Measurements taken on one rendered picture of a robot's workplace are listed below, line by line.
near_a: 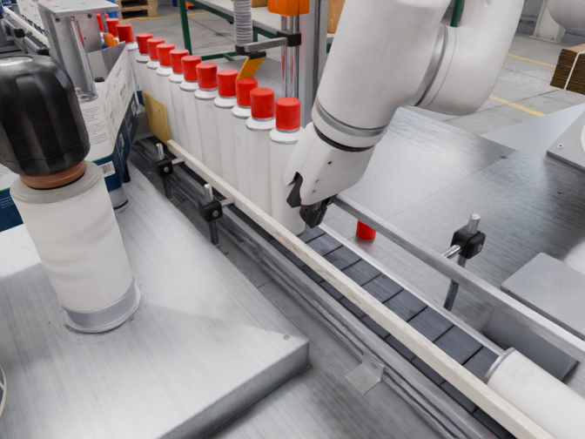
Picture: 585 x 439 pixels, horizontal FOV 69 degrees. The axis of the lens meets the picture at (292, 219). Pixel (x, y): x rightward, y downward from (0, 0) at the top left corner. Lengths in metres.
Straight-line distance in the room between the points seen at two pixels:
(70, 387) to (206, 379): 0.14
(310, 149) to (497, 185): 0.57
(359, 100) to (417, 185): 0.51
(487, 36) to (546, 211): 0.54
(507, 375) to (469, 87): 0.27
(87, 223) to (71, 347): 0.16
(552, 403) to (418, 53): 0.33
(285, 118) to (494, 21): 0.26
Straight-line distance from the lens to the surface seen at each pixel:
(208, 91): 0.72
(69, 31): 0.96
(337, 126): 0.44
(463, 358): 0.53
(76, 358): 0.55
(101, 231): 0.49
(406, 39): 0.39
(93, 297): 0.53
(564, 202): 0.97
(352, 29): 0.40
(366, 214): 0.56
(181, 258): 0.63
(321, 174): 0.48
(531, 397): 0.47
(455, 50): 0.42
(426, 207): 0.84
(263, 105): 0.59
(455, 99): 0.43
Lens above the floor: 1.28
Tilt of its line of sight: 36 degrees down
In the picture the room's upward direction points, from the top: straight up
